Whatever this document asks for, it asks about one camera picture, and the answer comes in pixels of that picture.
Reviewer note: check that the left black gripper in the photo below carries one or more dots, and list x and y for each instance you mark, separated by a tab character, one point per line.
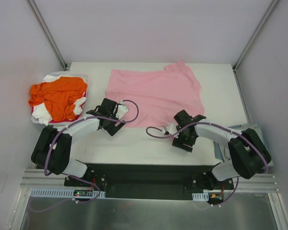
115	127

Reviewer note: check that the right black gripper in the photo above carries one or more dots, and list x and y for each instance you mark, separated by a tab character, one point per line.
182	143

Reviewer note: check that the pink t shirt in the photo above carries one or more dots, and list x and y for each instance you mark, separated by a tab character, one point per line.
160	95

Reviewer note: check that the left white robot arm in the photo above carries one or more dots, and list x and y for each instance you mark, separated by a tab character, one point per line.
53	148

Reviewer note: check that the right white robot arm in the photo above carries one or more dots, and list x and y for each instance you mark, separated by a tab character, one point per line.
248	154

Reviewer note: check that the blue folded t shirt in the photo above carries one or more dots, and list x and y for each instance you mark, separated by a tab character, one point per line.
255	126

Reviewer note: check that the white plastic bin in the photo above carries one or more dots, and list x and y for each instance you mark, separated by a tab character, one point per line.
85	76

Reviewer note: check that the orange t shirt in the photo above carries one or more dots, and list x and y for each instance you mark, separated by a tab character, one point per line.
57	98

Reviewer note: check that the white t shirt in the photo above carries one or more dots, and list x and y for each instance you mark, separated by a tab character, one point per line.
40	115

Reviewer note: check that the grey folded t shirt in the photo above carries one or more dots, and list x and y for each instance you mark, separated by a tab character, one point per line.
223	153

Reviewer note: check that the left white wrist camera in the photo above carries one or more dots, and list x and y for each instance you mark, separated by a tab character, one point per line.
122	109

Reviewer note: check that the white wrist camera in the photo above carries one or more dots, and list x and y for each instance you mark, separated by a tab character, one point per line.
169	128
122	109

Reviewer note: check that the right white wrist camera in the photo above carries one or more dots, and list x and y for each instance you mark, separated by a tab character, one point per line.
169	128

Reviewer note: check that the right slotted cable duct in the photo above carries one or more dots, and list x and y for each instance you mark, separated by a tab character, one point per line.
200	196

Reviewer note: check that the slotted cable duct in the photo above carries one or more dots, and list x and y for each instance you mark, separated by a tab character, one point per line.
200	196
66	193

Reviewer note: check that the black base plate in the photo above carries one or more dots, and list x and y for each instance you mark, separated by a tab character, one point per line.
165	182

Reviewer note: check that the aluminium extrusion rail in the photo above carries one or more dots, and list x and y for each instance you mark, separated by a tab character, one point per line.
147	152

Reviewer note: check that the left slotted cable duct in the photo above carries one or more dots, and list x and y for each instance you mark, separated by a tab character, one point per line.
66	193

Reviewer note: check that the left aluminium corner post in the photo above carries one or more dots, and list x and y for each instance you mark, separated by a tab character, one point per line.
37	13

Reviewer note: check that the aluminium corner post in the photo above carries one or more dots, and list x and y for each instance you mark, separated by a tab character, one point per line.
37	13
267	14

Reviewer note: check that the right aluminium corner post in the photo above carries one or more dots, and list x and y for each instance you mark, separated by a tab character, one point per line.
267	14

